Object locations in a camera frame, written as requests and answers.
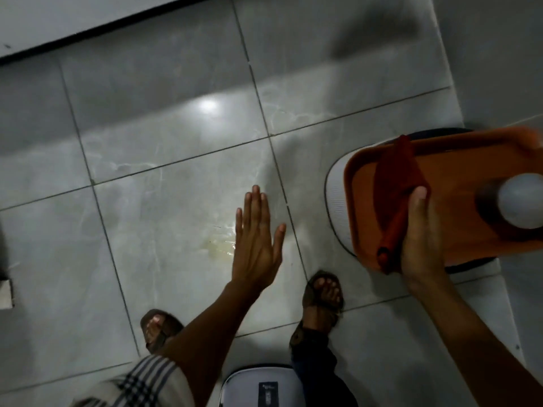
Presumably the person's right hand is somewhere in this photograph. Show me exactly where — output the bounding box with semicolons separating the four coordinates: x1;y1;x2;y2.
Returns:
400;186;450;294

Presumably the person's left hand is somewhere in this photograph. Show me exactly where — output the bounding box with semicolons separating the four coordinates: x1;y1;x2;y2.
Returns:
231;185;287;293

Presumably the red cloth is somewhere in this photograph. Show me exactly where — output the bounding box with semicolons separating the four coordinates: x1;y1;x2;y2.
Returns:
373;135;431;275

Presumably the orange plastic tray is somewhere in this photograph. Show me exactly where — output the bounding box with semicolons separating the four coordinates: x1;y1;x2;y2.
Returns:
343;126;543;274

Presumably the person's left forearm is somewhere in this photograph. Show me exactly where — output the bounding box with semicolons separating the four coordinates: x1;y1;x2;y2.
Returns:
163;280;263;407

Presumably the person's right forearm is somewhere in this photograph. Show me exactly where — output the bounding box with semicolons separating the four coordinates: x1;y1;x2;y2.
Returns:
409;273;543;407

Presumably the brown right sandal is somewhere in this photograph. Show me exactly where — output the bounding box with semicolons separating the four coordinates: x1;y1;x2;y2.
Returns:
301;270;345;331

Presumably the brown sandal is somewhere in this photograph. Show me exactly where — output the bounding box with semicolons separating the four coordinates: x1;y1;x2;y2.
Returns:
140;309;185;356
301;270;345;331

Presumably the person's right foot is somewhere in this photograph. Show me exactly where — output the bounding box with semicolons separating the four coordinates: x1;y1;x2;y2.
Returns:
302;277;342;333

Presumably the person's foot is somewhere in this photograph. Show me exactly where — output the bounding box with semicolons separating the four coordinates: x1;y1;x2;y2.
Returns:
302;277;342;333
144;315;170;348

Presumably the brown left sandal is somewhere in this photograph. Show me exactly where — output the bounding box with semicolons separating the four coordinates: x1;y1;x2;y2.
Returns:
140;309;185;356

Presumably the dark trouser leg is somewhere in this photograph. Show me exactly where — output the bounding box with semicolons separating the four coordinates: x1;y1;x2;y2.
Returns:
289;322;359;407

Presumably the person's left foot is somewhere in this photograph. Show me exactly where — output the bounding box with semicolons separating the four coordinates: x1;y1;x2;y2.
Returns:
144;315;170;348

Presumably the white device with black label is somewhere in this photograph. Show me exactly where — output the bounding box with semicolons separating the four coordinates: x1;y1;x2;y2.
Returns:
218;364;307;407

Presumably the checked white blue garment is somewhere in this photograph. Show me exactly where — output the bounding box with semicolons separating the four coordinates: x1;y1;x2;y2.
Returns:
70;355;196;407

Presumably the white block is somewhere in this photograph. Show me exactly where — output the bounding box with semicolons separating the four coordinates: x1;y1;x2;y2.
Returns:
0;279;14;311

